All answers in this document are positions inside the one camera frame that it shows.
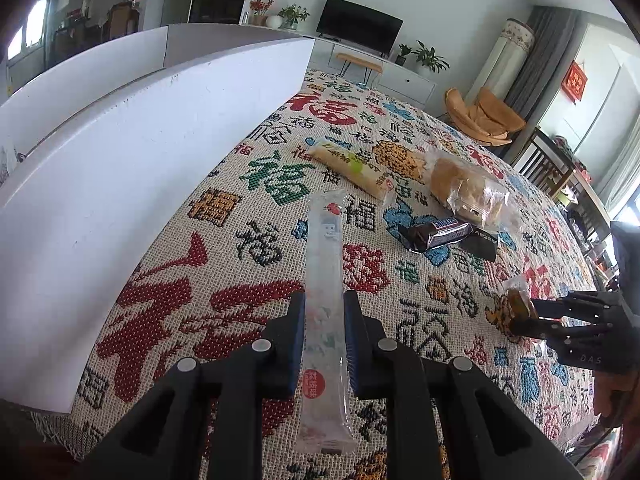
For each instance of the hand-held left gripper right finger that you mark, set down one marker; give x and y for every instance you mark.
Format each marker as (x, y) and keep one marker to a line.
(350, 345)

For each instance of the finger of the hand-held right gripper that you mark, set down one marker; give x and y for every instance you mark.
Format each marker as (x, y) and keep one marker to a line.
(575, 306)
(560, 332)

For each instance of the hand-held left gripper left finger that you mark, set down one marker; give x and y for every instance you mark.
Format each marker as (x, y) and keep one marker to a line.
(297, 340)

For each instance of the small brown cake clear packet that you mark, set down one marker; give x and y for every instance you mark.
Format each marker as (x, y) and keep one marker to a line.
(517, 305)

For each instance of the long clear snack packet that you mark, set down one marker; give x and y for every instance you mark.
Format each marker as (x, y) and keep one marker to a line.
(325, 270)

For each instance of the white foam board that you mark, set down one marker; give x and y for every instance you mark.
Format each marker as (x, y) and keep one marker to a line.
(125, 160)

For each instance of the printed blanket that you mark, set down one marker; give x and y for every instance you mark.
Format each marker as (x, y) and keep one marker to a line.
(425, 310)

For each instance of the black snack packet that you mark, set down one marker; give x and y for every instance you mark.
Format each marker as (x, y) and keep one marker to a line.
(482, 246)

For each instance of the dark chocolate bar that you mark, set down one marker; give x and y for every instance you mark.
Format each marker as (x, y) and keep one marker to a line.
(435, 232)

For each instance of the dark wooden chair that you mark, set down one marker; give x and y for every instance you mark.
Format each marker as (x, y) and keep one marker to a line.
(545, 160)

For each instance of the clear bread packet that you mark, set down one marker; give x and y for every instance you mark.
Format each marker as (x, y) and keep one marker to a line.
(465, 190)

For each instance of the cream snack packet green label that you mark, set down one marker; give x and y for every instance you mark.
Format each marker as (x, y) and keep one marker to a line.
(350, 167)

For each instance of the orange lounge chair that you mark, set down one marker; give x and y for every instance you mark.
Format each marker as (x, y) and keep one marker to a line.
(492, 115)

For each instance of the grey curtain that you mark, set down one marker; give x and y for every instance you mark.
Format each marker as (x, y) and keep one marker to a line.
(550, 60)

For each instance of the white standing air conditioner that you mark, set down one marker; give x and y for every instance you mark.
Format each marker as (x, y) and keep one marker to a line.
(505, 60)

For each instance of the white television cabinet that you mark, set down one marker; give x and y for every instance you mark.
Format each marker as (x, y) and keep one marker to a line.
(405, 85)

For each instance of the wooden stool hairpin legs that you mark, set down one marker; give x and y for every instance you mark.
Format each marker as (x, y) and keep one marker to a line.
(357, 58)

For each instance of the large green potted plant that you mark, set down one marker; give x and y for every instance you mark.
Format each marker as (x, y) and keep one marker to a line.
(430, 57)

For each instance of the small green potted plant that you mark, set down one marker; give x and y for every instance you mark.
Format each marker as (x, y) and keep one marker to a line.
(404, 52)

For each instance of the white round vase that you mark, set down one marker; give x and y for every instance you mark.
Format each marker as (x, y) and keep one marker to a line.
(273, 22)

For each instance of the black television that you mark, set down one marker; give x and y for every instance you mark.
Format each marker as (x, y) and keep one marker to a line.
(360, 25)

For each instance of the leafy potted plant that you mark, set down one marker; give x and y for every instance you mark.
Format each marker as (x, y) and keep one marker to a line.
(294, 15)

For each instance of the red flowers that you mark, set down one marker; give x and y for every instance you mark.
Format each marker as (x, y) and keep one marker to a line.
(260, 7)

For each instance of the window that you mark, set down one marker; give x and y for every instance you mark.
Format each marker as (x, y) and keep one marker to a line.
(32, 27)

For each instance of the red wall hanging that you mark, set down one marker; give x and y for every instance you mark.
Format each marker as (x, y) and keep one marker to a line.
(574, 82)

